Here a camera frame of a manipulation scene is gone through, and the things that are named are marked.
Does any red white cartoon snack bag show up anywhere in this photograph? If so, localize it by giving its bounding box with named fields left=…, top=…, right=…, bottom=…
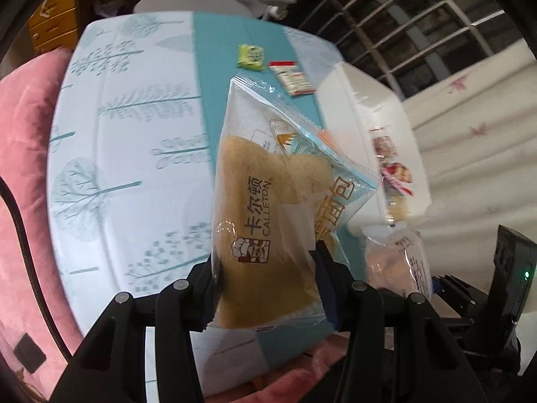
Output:
left=371, top=127, right=414, bottom=223

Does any black cable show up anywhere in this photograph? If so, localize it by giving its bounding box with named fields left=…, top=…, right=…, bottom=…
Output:
left=0, top=175, right=75, bottom=364

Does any white floral curtain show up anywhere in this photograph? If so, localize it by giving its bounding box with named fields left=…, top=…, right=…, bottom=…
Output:
left=403, top=40, right=536, bottom=289

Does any pink quilted blanket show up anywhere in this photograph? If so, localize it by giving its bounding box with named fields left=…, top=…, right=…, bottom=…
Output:
left=1, top=49, right=82, bottom=398

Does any small black device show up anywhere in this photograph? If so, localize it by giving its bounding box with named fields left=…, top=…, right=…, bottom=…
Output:
left=13, top=333, right=46, bottom=374

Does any white plastic storage bin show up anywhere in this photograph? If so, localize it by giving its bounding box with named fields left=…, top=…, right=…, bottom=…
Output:
left=316, top=63, right=431, bottom=235

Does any white leaf-print tablecloth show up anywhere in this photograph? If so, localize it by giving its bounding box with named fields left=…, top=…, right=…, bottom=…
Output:
left=47, top=12, right=342, bottom=333

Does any metal window grille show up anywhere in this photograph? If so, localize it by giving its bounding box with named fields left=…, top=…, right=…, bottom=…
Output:
left=285, top=0, right=522, bottom=99

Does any small red white packet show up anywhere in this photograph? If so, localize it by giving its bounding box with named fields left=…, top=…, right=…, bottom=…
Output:
left=268, top=61, right=315, bottom=96

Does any teal striped table runner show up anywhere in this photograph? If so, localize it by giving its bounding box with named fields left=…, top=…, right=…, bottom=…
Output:
left=191, top=11, right=350, bottom=370

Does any small green snack packet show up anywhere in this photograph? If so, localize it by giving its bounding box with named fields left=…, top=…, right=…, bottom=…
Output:
left=237, top=44, right=265, bottom=71

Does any Calleton bread bag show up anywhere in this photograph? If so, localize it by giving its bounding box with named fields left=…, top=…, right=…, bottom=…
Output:
left=211, top=76, right=380, bottom=329

